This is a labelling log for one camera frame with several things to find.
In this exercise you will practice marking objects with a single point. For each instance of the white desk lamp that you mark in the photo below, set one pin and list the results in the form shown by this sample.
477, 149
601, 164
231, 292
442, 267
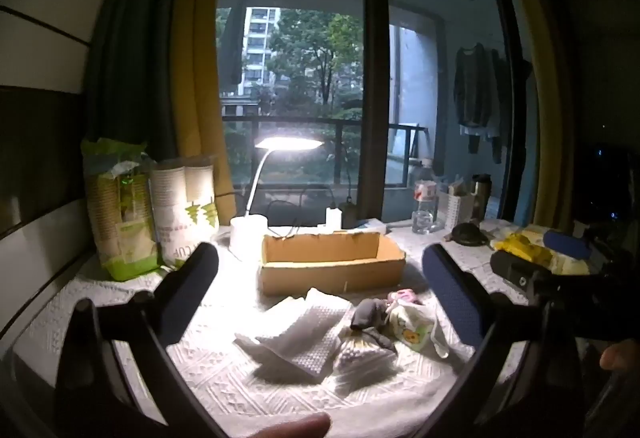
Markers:
248, 238

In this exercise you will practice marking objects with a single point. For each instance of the dark thermos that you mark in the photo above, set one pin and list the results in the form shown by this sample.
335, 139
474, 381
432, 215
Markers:
481, 198

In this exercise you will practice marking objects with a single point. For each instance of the white paper cup pack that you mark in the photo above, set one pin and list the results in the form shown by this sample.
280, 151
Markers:
182, 213

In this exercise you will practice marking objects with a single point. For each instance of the person's left hand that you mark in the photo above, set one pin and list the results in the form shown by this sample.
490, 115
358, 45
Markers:
295, 425

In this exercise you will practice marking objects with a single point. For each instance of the white waffle towel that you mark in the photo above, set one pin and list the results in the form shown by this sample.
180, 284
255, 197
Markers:
300, 348

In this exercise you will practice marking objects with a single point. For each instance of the white charger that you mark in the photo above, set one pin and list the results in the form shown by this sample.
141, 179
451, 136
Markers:
333, 218

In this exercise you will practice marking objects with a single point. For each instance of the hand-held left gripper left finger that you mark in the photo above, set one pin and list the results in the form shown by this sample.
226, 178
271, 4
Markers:
190, 288

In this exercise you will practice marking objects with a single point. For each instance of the hanging grey sweater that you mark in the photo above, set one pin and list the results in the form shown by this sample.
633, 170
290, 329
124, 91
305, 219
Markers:
475, 83

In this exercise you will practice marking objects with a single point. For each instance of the pink small cloth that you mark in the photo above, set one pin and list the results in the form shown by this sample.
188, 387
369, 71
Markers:
406, 296

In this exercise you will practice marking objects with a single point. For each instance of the dark sliding door frame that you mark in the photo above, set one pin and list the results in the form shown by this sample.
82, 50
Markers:
375, 68

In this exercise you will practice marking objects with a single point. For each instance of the person's right hand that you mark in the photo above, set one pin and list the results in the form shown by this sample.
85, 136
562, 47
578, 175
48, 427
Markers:
620, 355

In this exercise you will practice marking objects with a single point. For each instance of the white slotted basket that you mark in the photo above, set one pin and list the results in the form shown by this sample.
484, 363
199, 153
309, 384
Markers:
457, 208

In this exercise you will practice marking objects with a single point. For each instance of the black balcony railing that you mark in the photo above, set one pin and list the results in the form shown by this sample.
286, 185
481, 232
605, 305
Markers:
300, 119

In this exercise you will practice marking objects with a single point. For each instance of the black pouch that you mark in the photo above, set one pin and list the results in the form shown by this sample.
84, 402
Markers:
470, 234

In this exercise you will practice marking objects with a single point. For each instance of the small snack packet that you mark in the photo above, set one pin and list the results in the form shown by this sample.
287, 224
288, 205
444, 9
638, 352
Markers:
412, 328

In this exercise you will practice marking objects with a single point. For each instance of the cardboard box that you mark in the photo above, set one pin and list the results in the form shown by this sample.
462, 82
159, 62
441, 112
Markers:
330, 270

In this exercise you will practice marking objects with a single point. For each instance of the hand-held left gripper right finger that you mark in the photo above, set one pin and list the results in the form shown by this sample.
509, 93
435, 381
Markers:
450, 298

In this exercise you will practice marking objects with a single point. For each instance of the pale flat packet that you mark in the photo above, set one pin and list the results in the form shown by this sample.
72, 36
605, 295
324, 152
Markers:
367, 225

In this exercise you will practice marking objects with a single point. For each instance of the white textured tablecloth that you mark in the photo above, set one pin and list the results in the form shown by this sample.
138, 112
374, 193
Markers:
225, 398

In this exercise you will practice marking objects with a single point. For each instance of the yellow curtain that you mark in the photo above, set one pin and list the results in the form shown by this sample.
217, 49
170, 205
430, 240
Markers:
197, 68

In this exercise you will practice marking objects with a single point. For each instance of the green paper cup pack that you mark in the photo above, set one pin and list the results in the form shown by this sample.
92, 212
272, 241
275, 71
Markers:
120, 223

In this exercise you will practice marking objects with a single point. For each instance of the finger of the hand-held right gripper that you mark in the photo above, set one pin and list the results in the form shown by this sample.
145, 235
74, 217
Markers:
515, 270
565, 243

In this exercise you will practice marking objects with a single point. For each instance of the clear plastic bag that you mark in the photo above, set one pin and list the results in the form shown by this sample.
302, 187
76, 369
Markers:
362, 358

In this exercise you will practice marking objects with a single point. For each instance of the grey sock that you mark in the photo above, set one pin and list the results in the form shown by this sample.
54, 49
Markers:
367, 313

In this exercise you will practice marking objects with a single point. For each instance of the dark green curtain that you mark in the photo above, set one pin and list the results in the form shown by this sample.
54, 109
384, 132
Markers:
135, 43

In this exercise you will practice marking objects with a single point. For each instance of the clear water bottle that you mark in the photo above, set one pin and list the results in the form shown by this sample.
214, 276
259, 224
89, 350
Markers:
425, 203

